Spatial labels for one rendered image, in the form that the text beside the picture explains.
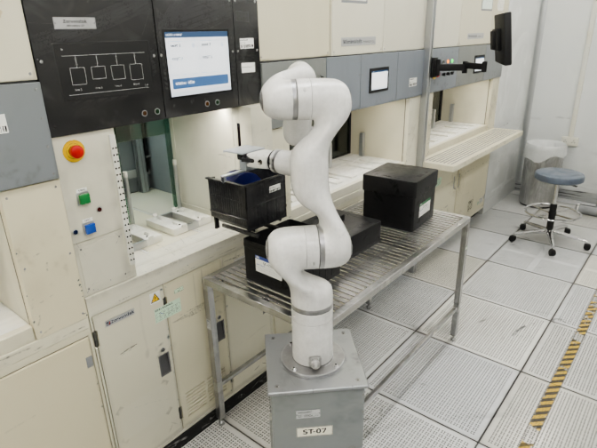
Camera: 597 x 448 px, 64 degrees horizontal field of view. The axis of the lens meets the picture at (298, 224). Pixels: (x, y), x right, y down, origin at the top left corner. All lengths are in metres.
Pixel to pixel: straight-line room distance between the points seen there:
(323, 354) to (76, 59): 1.11
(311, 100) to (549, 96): 4.59
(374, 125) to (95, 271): 2.17
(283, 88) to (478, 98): 3.53
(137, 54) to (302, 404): 1.18
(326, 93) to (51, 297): 1.05
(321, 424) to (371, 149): 2.25
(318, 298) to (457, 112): 3.56
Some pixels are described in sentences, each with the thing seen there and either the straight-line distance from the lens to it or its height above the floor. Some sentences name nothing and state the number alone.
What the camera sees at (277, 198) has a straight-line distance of 1.83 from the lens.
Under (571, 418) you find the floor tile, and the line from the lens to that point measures 2.69.
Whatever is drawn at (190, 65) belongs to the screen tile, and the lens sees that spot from 1.83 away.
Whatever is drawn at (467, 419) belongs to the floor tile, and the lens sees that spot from 2.51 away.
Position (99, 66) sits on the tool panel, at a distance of 1.64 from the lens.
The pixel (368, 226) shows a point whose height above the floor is 0.86.
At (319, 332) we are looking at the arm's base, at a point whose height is 0.89.
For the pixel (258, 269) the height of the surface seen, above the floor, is 0.82.
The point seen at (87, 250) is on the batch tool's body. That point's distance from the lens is 1.70.
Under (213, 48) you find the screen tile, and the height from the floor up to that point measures 1.62.
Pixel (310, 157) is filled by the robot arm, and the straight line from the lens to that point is 1.20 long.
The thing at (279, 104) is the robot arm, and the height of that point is 1.51.
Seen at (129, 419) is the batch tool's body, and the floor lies 0.31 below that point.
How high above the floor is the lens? 1.66
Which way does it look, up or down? 22 degrees down
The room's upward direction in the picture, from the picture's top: 1 degrees counter-clockwise
